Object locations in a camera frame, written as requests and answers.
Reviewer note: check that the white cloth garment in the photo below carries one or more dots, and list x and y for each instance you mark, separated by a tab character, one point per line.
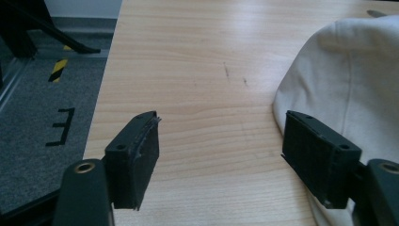
345	78

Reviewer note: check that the black floor tape mark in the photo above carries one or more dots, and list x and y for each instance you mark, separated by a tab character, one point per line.
62	126

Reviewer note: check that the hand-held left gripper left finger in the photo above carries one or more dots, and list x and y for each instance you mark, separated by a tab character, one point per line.
131	163

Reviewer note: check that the black stand leg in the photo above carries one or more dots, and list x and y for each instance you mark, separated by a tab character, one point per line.
28	28

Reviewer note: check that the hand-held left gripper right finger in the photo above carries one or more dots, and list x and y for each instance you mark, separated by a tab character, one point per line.
316	157

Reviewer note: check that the yellow black floor tape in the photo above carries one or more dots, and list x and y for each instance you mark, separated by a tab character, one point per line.
58	69

